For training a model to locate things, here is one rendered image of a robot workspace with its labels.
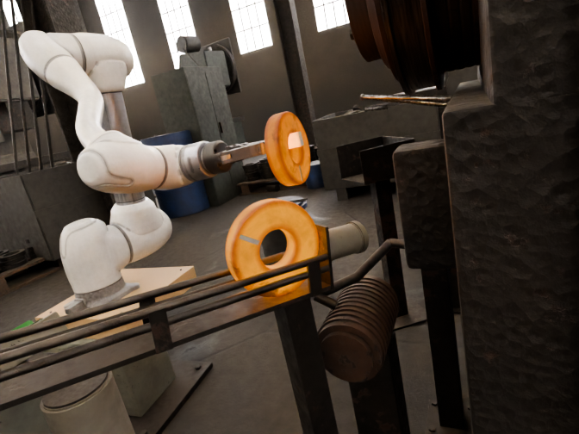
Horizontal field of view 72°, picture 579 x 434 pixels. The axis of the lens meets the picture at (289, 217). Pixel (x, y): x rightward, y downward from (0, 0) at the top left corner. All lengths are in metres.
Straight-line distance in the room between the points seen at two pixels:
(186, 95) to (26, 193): 1.81
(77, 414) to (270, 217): 0.47
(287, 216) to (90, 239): 0.89
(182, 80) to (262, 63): 7.97
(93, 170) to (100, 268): 0.60
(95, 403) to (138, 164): 0.45
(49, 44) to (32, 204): 2.39
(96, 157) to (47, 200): 2.85
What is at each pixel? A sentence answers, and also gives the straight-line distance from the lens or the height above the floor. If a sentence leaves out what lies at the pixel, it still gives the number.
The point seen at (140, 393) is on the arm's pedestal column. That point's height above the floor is 0.10.
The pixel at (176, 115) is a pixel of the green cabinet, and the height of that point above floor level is 1.05.
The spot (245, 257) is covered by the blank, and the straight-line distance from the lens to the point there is 0.60.
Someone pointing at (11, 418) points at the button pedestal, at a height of 0.47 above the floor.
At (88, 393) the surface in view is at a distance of 0.82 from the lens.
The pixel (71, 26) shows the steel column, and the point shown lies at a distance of 3.91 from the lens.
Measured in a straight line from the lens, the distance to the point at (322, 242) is 0.66.
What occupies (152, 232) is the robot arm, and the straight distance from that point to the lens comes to 1.51.
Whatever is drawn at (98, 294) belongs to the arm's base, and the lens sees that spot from 1.44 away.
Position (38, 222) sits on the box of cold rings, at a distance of 3.66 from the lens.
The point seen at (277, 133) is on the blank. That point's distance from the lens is 0.80.
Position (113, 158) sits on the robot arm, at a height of 0.89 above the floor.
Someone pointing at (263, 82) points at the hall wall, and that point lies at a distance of 12.32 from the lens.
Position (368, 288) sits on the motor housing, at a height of 0.53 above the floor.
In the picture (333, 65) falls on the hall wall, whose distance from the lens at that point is 11.52.
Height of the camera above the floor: 0.92
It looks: 16 degrees down
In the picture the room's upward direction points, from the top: 12 degrees counter-clockwise
